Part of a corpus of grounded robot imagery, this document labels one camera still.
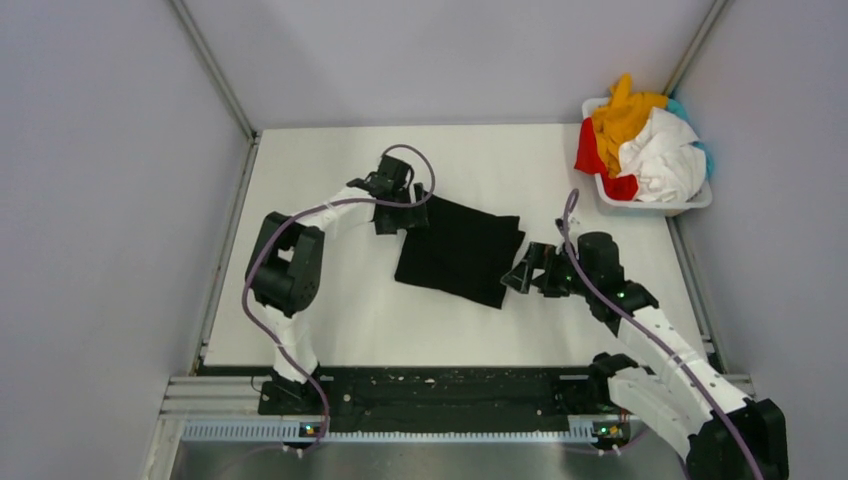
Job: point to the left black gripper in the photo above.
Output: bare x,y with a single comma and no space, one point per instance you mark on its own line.
414,217

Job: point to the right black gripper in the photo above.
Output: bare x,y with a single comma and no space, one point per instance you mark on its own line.
539,255

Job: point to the black t-shirt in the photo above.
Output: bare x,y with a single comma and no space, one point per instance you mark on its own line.
463,252

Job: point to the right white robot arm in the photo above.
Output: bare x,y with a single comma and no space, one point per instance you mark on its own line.
717,430

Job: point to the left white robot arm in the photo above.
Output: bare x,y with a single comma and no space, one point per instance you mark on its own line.
285,268

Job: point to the red t-shirt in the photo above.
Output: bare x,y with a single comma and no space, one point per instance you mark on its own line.
589,162

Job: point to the white t-shirt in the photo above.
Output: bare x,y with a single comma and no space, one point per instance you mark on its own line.
665,160

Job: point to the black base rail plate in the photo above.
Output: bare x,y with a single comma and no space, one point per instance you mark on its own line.
447,400

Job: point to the left aluminium frame post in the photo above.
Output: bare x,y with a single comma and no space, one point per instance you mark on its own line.
212,69

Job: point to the aluminium frame post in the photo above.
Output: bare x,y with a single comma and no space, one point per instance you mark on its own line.
700,37
212,69

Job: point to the right aluminium frame post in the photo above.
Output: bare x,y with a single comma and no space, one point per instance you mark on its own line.
700,37

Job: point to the white slotted cable duct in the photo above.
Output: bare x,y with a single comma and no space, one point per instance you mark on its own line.
293,431

